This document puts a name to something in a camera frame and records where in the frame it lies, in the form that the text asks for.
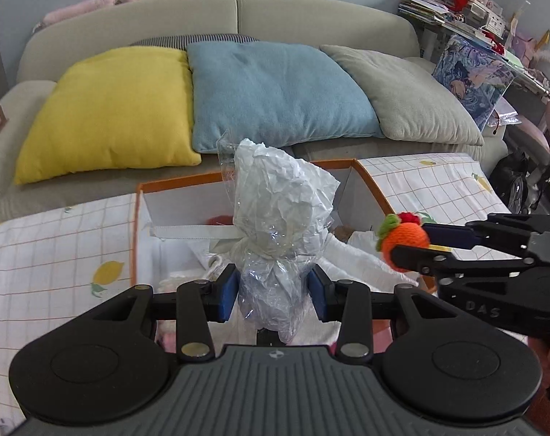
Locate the stack of books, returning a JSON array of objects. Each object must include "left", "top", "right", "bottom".
[{"left": 397, "top": 0, "right": 450, "bottom": 25}]

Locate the pink chair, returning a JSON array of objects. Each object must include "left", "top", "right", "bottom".
[{"left": 506, "top": 100, "right": 550, "bottom": 157}]

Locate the blue pillow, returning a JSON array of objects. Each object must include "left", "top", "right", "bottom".
[{"left": 186, "top": 41, "right": 387, "bottom": 154}]

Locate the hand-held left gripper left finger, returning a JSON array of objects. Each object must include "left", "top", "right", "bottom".
[{"left": 82, "top": 264, "right": 239, "bottom": 359}]

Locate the pink plush toy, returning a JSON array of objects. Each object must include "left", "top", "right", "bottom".
[{"left": 32, "top": 0, "right": 142, "bottom": 32}]

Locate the beige sofa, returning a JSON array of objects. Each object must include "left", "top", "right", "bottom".
[{"left": 0, "top": 0, "right": 509, "bottom": 228}]

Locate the orange crochet fruit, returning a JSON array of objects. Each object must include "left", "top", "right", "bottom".
[{"left": 375, "top": 211, "right": 432, "bottom": 274}]

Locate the black bag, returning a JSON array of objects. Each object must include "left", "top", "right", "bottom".
[{"left": 489, "top": 151, "right": 530, "bottom": 214}]

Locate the grey striped pillow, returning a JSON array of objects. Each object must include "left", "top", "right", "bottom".
[{"left": 130, "top": 33, "right": 260, "bottom": 51}]

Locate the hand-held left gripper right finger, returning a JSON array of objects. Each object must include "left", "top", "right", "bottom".
[{"left": 307, "top": 264, "right": 466, "bottom": 359}]

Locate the white and pink crochet toy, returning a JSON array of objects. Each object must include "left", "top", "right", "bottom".
[{"left": 202, "top": 253, "right": 232, "bottom": 282}]

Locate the cluttered white desk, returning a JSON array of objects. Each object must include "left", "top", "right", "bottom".
[{"left": 420, "top": 9, "right": 550, "bottom": 101}]

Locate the orange cardboard box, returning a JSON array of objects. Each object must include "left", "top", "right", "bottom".
[{"left": 130, "top": 158, "right": 439, "bottom": 310}]

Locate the checked lemon print tablecloth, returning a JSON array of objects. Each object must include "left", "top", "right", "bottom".
[{"left": 0, "top": 152, "right": 525, "bottom": 423}]

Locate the beige pillow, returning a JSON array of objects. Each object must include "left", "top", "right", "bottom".
[{"left": 319, "top": 44, "right": 485, "bottom": 147}]

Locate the yellow pillow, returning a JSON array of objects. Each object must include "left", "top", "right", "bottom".
[{"left": 14, "top": 47, "right": 203, "bottom": 185}]

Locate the white paper plastic-wrapped bundle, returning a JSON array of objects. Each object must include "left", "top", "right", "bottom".
[{"left": 148, "top": 133, "right": 341, "bottom": 345}]

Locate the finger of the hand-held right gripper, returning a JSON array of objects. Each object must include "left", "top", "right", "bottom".
[
  {"left": 390, "top": 245, "right": 536, "bottom": 280},
  {"left": 421, "top": 213, "right": 550, "bottom": 257}
]

